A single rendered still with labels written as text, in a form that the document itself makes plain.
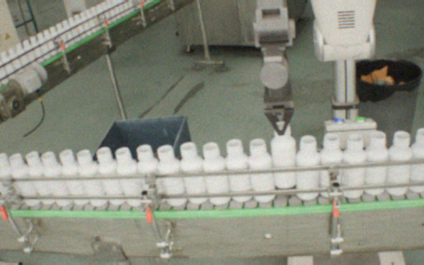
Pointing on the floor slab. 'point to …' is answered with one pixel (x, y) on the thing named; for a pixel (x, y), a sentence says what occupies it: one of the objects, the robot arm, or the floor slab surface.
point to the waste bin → (389, 95)
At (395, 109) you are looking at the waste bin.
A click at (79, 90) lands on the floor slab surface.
